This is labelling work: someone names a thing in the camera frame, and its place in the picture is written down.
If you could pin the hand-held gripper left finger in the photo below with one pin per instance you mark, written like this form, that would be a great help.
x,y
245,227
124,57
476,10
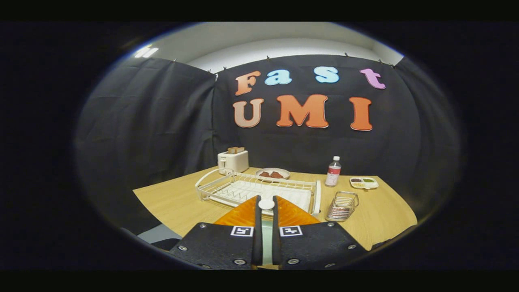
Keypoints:
x,y
215,247

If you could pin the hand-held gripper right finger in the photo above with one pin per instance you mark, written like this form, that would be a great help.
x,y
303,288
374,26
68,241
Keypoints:
x,y
316,247

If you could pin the pale green plate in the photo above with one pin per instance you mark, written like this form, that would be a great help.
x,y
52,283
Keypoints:
x,y
267,243

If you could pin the white divided sauce dish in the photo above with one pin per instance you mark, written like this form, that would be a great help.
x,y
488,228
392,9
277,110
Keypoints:
x,y
364,183

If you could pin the beige round plate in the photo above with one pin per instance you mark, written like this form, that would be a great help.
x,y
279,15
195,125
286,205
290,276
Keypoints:
x,y
284,171

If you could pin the red label water bottle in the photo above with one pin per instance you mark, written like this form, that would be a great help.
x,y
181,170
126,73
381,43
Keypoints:
x,y
333,174

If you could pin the white toaster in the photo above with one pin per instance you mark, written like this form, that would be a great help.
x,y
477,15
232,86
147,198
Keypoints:
x,y
233,162

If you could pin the ceiling light panel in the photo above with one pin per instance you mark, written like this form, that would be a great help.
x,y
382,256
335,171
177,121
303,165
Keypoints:
x,y
146,52

